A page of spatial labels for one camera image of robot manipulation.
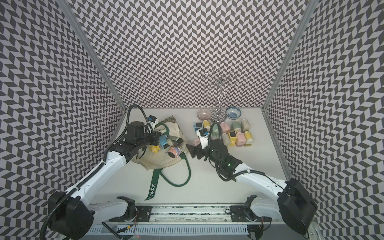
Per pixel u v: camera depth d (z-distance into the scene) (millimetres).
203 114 1118
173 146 912
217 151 569
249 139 932
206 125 990
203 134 642
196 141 924
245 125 990
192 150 667
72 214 380
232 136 933
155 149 912
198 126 992
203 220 723
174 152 883
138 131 608
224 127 956
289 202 399
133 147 578
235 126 978
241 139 935
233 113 1122
